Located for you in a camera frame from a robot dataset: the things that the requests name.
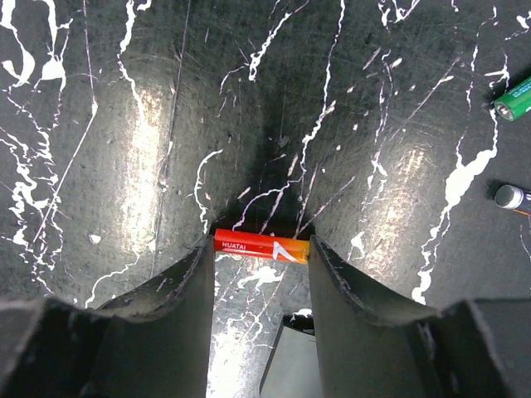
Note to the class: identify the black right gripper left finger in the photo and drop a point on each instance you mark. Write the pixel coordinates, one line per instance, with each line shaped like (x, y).
(153, 341)

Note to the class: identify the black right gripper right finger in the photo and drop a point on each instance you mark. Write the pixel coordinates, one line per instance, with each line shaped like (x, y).
(374, 342)

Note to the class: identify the black remote battery cover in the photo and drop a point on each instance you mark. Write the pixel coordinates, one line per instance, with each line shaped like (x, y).
(292, 369)

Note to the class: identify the red orange battery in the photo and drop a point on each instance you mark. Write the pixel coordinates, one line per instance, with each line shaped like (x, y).
(262, 246)

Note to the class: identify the green battery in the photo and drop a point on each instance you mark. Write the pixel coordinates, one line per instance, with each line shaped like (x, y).
(514, 103)

